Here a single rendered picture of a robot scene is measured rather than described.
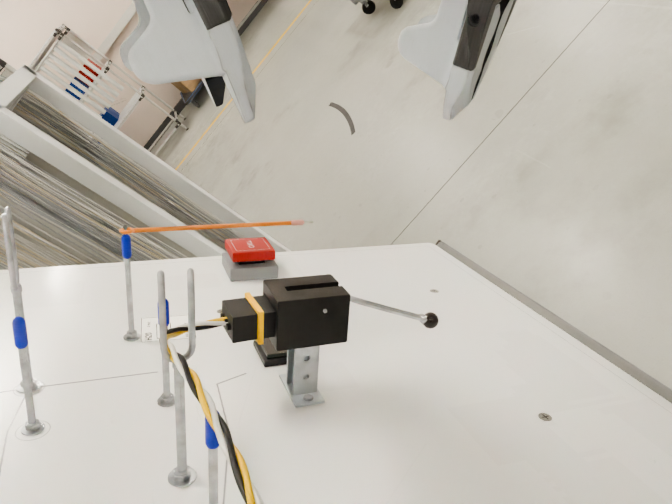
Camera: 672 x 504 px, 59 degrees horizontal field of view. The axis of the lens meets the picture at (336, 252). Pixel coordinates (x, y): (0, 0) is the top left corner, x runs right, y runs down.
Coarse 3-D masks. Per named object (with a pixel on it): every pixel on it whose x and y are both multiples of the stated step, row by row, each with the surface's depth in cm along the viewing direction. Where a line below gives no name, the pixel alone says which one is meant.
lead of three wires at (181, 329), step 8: (208, 320) 42; (216, 320) 42; (176, 328) 40; (184, 328) 40; (200, 328) 42; (208, 328) 42; (168, 336) 37; (176, 336) 40; (168, 344) 36; (176, 352) 34
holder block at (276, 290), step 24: (264, 288) 45; (288, 288) 44; (312, 288) 45; (336, 288) 44; (288, 312) 42; (312, 312) 43; (336, 312) 44; (288, 336) 43; (312, 336) 44; (336, 336) 44
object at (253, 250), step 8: (232, 240) 70; (240, 240) 70; (248, 240) 70; (256, 240) 71; (264, 240) 71; (232, 248) 67; (240, 248) 68; (248, 248) 68; (256, 248) 68; (264, 248) 68; (272, 248) 68; (232, 256) 66; (240, 256) 67; (248, 256) 67; (256, 256) 67; (264, 256) 68; (272, 256) 68; (240, 264) 68
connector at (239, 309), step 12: (228, 300) 44; (240, 300) 44; (264, 300) 44; (228, 312) 42; (240, 312) 42; (252, 312) 42; (264, 312) 42; (228, 324) 42; (240, 324) 42; (252, 324) 42; (264, 324) 42; (240, 336) 42; (252, 336) 42; (264, 336) 43
